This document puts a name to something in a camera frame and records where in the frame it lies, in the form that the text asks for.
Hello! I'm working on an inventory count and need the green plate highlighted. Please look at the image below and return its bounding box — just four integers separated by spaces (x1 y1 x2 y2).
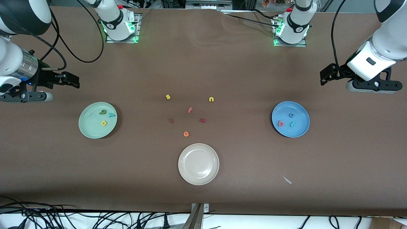
79 102 118 139

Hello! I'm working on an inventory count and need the blue plate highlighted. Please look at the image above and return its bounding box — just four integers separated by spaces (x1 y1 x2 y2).
272 101 310 138

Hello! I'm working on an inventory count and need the brown table cover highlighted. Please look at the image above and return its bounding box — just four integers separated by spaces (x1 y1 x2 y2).
0 6 407 217

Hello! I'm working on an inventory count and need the orange decoration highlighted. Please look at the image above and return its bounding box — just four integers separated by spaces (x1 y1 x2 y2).
262 0 286 8

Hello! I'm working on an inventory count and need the beige plate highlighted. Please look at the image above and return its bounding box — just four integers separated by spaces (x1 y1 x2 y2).
178 143 220 186

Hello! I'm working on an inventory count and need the cardboard box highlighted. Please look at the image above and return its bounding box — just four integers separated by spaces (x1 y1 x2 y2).
370 217 407 229

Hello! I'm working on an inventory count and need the dark metal beam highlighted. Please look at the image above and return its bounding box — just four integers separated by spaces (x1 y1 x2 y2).
183 204 204 229

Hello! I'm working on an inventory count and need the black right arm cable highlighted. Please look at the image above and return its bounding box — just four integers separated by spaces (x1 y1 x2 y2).
10 0 105 71

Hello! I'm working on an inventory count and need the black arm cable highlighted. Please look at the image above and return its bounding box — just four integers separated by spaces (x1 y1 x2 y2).
10 0 105 71
331 0 347 62

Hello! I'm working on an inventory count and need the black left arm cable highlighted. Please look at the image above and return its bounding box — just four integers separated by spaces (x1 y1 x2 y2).
331 0 347 62

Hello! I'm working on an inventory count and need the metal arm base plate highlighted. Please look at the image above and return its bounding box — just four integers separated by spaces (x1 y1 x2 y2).
273 16 307 47
106 13 141 43

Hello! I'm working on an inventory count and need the black cable on table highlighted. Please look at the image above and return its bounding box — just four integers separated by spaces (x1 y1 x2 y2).
221 11 278 28

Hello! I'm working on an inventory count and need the grey metal frame equipment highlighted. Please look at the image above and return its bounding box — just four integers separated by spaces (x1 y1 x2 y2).
186 0 232 10

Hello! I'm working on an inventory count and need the silver metal bracket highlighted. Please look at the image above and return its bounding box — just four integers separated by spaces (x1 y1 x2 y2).
191 203 210 213

